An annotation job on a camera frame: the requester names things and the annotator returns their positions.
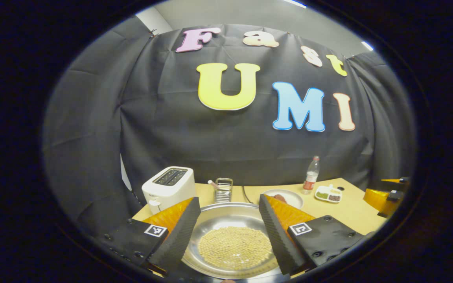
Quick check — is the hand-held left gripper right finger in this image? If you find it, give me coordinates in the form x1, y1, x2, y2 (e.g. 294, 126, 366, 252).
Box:
258, 193, 368, 276

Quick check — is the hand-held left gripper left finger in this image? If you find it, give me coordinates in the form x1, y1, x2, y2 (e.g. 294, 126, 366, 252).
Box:
101, 197, 202, 276

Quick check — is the stainless steel pot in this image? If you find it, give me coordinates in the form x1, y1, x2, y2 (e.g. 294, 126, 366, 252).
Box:
181, 202, 286, 280

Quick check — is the white oval plate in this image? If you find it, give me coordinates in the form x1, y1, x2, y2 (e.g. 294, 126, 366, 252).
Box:
263, 189, 304, 209

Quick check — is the pile of yellow soybeans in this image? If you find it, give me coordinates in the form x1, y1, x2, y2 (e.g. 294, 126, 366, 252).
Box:
197, 226, 274, 272

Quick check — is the white toaster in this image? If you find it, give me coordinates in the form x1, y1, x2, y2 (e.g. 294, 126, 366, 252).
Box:
142, 166, 196, 215

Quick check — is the plastic water bottle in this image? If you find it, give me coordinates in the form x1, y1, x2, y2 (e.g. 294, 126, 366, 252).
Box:
302, 156, 320, 195

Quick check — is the white divided dish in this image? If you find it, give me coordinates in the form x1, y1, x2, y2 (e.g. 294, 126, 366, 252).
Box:
315, 184, 343, 204

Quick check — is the black backdrop cloth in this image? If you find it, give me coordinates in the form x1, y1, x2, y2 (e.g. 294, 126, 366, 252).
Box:
42, 16, 418, 236

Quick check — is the wire mesh utensil holder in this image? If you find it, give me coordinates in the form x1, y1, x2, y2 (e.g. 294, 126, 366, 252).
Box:
215, 178, 234, 203

